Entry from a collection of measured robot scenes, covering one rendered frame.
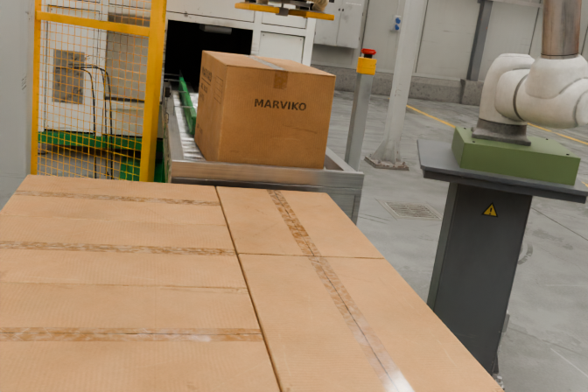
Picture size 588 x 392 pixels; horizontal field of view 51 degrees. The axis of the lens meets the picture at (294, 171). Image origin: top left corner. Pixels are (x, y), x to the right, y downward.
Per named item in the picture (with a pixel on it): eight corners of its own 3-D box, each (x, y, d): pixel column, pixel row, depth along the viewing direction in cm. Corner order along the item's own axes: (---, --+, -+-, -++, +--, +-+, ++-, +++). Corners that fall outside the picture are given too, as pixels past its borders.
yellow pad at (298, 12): (283, 14, 235) (284, 1, 233) (308, 17, 237) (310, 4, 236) (305, 17, 203) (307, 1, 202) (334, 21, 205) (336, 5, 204)
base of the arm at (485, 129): (524, 136, 213) (528, 120, 212) (531, 146, 192) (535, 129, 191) (470, 128, 218) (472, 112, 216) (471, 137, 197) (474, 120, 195)
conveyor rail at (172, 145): (161, 108, 435) (163, 81, 430) (168, 108, 436) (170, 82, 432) (166, 214, 217) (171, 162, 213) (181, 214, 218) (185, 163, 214)
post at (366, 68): (327, 262, 302) (358, 56, 279) (340, 262, 304) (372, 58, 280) (331, 267, 296) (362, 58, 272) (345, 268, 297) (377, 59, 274)
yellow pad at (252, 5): (234, 8, 230) (235, -6, 229) (260, 11, 232) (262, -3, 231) (248, 10, 198) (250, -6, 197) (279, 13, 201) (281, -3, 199)
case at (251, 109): (193, 141, 274) (202, 50, 264) (280, 146, 286) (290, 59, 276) (215, 177, 218) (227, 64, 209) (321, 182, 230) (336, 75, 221)
